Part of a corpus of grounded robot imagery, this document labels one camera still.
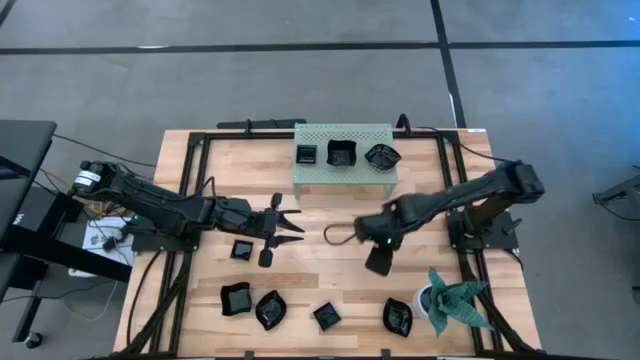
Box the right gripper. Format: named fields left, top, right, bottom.
left=355, top=212, right=404, bottom=277

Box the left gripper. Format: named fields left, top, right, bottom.
left=249, top=193, right=306, bottom=268

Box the small square black plate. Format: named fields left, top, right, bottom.
left=230, top=239, right=255, bottom=262
left=295, top=144, right=319, bottom=165
left=312, top=301, right=343, bottom=332

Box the wavy square black plate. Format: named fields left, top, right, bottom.
left=220, top=281, right=253, bottom=317
left=326, top=139, right=358, bottom=168

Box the green perforated metal shelf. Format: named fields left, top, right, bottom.
left=292, top=123, right=399, bottom=200

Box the green plant in white pot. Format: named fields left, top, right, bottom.
left=412, top=267, right=495, bottom=339

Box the black stand base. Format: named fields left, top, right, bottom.
left=592, top=167, right=640, bottom=221

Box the black computer case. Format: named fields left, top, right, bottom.
left=9, top=185, right=84, bottom=239

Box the black desk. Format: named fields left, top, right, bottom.
left=0, top=119, right=134, bottom=350

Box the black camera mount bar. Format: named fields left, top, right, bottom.
left=216, top=118, right=307, bottom=131

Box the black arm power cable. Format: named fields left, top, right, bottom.
left=394, top=113, right=516, bottom=164

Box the yellow cable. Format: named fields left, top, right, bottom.
left=39, top=169, right=109, bottom=220

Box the thin black floor cable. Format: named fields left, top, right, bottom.
left=52, top=133, right=157, bottom=168

